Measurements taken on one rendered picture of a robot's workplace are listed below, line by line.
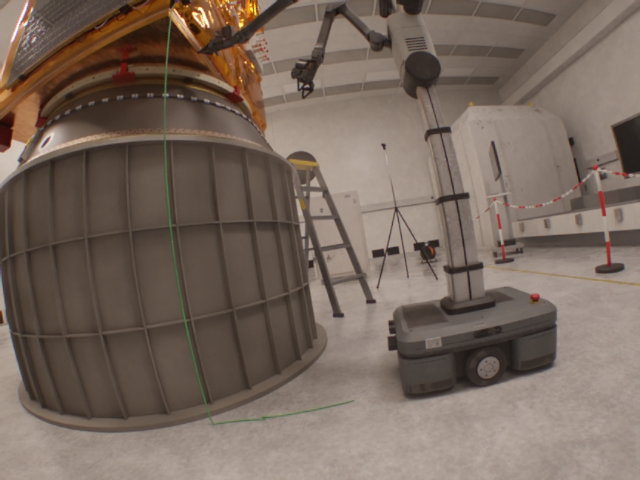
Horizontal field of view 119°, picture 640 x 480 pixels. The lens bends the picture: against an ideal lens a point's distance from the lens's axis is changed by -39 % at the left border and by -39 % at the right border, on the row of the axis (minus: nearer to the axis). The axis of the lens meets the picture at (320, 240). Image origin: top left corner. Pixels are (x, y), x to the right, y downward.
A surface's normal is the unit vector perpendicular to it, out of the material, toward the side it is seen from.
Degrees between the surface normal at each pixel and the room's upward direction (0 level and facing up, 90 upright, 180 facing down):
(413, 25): 90
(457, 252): 90
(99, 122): 62
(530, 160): 90
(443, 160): 90
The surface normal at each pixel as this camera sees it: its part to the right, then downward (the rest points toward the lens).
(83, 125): 0.13, -0.52
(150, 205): 0.54, -0.11
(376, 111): -0.05, -0.03
